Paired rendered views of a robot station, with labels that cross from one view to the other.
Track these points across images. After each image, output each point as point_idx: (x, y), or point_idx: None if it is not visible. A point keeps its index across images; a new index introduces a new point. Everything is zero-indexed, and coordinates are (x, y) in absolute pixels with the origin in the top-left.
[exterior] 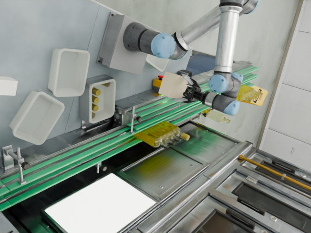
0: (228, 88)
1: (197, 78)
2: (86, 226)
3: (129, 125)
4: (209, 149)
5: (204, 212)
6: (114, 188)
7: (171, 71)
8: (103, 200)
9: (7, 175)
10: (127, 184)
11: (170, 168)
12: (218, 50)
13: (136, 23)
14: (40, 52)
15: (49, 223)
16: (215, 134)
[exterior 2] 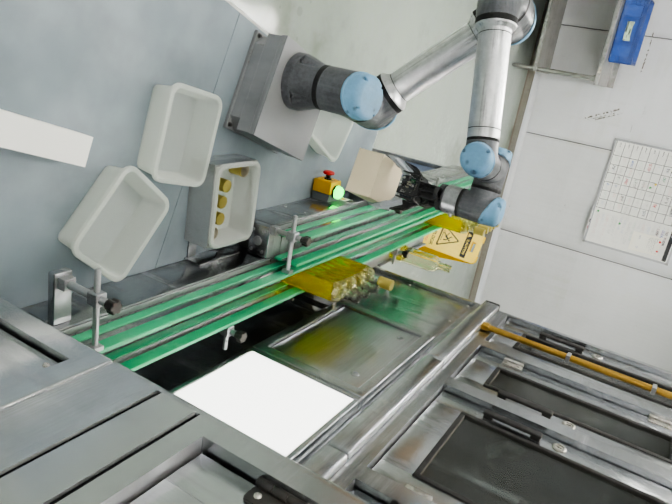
0: (495, 169)
1: None
2: None
3: (280, 257)
4: (423, 314)
5: (443, 418)
6: (264, 376)
7: (342, 168)
8: (249, 397)
9: None
10: (289, 370)
11: (362, 343)
12: (477, 98)
13: (306, 54)
14: (132, 88)
15: None
16: (427, 291)
